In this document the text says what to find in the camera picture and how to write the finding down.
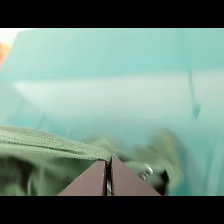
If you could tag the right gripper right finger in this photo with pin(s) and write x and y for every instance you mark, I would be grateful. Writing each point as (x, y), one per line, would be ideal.
(128, 183)

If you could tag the green garment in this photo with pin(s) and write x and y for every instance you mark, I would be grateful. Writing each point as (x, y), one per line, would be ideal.
(50, 143)

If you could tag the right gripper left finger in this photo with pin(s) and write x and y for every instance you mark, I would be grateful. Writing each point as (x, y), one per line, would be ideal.
(90, 181)

